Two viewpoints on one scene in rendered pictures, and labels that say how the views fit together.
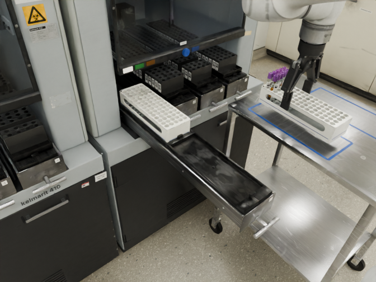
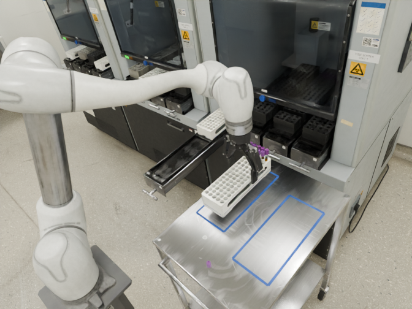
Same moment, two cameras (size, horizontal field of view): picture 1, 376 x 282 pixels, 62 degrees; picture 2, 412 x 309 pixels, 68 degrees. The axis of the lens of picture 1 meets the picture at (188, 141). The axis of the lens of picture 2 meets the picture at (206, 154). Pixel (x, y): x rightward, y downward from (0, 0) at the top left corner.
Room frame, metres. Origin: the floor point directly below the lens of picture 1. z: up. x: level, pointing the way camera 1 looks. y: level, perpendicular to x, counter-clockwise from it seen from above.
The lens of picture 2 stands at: (0.80, -1.18, 1.74)
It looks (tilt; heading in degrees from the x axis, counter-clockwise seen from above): 41 degrees down; 90
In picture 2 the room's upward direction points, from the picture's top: 10 degrees counter-clockwise
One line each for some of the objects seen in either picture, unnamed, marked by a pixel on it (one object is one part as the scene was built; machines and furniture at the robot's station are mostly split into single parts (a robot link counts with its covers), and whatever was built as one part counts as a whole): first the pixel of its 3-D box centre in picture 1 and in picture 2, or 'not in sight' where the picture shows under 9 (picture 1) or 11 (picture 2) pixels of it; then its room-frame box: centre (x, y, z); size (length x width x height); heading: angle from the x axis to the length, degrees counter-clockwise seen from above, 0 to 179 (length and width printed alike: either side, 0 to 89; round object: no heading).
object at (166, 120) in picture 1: (153, 111); (222, 118); (0.92, 0.13, 0.83); 0.30 x 0.10 x 0.06; 41
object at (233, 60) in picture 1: (226, 63); (314, 135); (1.29, -0.15, 0.85); 0.12 x 0.02 x 0.06; 130
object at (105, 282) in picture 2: not in sight; (83, 286); (0.28, -0.60, 0.73); 0.22 x 0.18 x 0.06; 131
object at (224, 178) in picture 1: (184, 149); (201, 145); (0.79, 0.01, 0.78); 0.73 x 0.14 x 0.09; 41
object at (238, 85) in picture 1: (191, 59); (336, 121); (1.47, 0.00, 0.78); 0.73 x 0.14 x 0.09; 41
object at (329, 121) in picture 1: (301, 108); (238, 181); (0.90, -0.38, 0.89); 0.30 x 0.10 x 0.06; 39
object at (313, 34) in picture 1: (315, 30); (238, 122); (0.93, -0.36, 1.14); 0.09 x 0.09 x 0.06
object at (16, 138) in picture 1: (26, 137); (181, 89); (0.73, 0.49, 0.85); 0.12 x 0.02 x 0.06; 132
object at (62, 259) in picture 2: not in sight; (64, 260); (0.26, -0.57, 0.87); 0.18 x 0.16 x 0.22; 106
